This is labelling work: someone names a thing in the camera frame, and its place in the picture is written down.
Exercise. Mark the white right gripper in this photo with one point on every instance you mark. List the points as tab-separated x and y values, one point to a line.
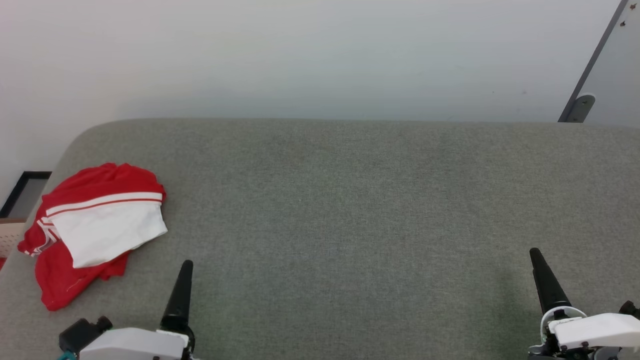
595	331

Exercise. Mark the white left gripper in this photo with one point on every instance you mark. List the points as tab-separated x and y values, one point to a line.
135	346

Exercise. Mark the red white basketball jersey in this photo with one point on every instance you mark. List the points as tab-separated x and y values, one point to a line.
100	230

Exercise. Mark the light wooden pegboard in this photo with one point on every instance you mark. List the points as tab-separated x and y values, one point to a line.
10	237

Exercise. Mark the grey fabric sofa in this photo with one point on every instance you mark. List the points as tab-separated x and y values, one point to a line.
350	225

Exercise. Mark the black framed grey panel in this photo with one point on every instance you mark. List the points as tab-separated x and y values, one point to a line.
37	174

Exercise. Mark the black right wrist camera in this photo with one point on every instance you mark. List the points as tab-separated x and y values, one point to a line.
631	309

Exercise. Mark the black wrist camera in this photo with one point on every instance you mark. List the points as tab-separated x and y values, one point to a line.
80	334
631	309

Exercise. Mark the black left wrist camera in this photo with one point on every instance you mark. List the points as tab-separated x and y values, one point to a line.
80	334

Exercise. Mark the grey metal bracket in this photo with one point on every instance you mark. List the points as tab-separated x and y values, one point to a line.
582	106

